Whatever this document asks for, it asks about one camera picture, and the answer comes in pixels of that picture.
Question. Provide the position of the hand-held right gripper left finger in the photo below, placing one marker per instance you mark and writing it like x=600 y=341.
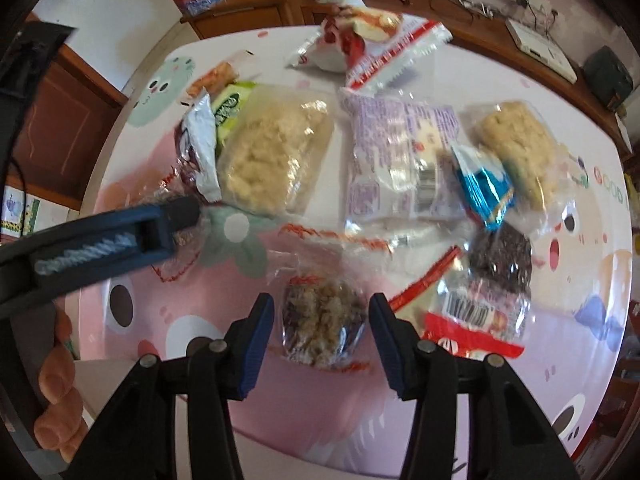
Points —
x=256 y=345

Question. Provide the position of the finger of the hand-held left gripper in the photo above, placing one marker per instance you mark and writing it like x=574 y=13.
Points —
x=115 y=250

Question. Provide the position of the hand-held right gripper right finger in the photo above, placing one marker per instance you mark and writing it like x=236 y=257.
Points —
x=387 y=350

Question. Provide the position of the clear nut cluster packet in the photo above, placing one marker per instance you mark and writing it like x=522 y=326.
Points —
x=320 y=325

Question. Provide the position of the red and white cookie packet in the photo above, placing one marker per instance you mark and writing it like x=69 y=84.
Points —
x=470 y=320

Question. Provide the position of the clear dark sesame bar packet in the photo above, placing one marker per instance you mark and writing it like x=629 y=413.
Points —
x=502 y=255

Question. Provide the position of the large clear rice crisp packet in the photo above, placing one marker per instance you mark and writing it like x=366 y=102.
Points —
x=275 y=155

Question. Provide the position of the purple and white snack packet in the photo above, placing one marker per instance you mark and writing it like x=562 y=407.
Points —
x=395 y=160

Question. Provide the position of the small clear rice crisp packet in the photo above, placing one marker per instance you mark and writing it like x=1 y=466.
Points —
x=520 y=145

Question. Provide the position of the person's left hand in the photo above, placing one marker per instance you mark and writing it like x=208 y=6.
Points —
x=57 y=375

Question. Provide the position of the brown wooden door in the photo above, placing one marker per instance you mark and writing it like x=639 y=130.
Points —
x=60 y=125

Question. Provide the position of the cartoon printed tablecloth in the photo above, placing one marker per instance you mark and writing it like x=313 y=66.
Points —
x=310 y=420

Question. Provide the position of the green snack packet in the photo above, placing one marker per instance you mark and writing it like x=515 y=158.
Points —
x=227 y=107

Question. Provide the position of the small orange snack packet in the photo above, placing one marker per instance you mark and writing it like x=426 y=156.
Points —
x=215 y=77

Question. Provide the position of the blue foil snack packet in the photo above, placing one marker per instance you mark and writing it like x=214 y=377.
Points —
x=487 y=190

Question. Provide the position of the wooden cabinet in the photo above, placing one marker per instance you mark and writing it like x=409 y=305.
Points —
x=280 y=5

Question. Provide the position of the red and clear bread packet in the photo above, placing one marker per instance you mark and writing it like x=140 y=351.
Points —
x=370 y=40

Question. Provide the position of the white set-top box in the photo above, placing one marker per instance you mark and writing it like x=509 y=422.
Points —
x=542 y=50

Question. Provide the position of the dark green air fryer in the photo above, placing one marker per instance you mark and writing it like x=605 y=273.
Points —
x=607 y=77

